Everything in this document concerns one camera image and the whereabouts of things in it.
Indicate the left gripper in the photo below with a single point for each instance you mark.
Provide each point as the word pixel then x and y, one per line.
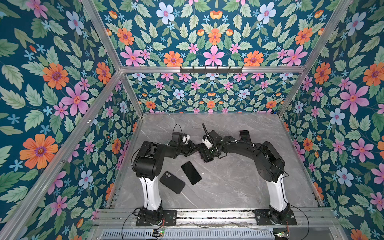
pixel 191 149

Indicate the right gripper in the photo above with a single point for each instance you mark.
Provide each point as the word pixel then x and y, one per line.
pixel 205 155

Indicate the pink phone case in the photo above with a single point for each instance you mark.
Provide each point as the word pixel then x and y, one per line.
pixel 245 136

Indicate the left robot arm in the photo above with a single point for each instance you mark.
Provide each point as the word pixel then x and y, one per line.
pixel 148 164

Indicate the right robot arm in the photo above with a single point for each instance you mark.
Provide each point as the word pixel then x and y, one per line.
pixel 269 164

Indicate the black phone case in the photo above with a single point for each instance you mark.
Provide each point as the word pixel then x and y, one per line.
pixel 172 182

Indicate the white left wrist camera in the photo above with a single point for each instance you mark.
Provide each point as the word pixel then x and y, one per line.
pixel 185 139

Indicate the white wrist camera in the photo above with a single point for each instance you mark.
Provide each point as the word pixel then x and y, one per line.
pixel 185 139
pixel 207 143

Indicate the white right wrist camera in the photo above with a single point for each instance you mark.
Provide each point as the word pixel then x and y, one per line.
pixel 207 143

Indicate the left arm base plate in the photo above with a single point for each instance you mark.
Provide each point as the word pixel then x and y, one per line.
pixel 159 218

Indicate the metal hook rail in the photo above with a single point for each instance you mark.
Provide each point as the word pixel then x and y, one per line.
pixel 209 70

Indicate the white ventilated cable duct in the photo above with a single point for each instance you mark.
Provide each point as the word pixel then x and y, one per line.
pixel 188 234

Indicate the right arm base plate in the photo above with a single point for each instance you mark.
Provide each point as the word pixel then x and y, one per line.
pixel 266 217

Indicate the aluminium front rail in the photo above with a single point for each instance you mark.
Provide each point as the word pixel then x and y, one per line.
pixel 242 217

